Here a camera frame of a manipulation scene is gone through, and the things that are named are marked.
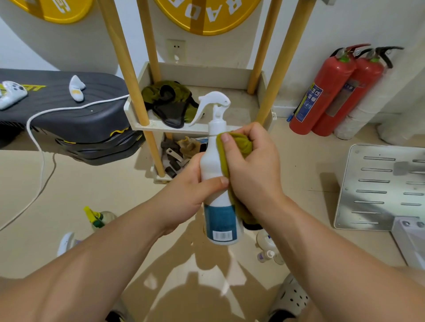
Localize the person's right hand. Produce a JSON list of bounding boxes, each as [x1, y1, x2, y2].
[[220, 122, 287, 222]]

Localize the person's left hand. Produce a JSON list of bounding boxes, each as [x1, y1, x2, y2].
[[152, 152, 230, 237]]

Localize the white spray bottle blue label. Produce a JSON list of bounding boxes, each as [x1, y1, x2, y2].
[[189, 91, 244, 246]]

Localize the olive green cleaning cloth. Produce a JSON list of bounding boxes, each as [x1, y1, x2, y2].
[[216, 132, 263, 231]]

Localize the person's right forearm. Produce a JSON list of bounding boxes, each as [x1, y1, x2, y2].
[[257, 194, 425, 322]]

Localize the person's left forearm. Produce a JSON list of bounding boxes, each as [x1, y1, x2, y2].
[[0, 191, 166, 322]]

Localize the pile of brown and black items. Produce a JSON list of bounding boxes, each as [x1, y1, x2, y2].
[[161, 136, 209, 179]]

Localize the white wooden shelf rack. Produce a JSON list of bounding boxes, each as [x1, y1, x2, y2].
[[97, 0, 317, 184]]

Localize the olive green and black cloth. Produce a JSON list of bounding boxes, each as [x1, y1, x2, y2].
[[141, 80, 200, 129]]

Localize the red fire extinguisher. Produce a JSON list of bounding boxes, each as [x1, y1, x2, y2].
[[312, 46, 404, 137], [287, 43, 371, 135]]

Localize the clear bottle with yellow trigger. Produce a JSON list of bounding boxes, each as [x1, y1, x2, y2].
[[83, 206, 117, 232]]

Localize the white perforated clog shoe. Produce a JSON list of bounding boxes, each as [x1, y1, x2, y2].
[[268, 273, 311, 322]]

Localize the yellow round sign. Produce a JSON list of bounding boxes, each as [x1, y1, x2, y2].
[[154, 0, 261, 36], [9, 0, 94, 24]]

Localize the white slotted metal panel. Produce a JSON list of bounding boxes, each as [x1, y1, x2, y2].
[[333, 143, 425, 232]]

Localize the white handheld controller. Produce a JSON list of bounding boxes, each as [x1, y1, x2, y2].
[[69, 75, 86, 102]]

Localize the white plastic box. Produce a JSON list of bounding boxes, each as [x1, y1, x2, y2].
[[392, 217, 425, 270]]

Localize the white game controller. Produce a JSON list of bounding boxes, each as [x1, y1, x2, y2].
[[0, 81, 28, 111]]

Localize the white wall socket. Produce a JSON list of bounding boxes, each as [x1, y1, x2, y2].
[[166, 39, 187, 63]]

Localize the white cable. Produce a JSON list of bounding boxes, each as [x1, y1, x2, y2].
[[0, 94, 130, 232]]

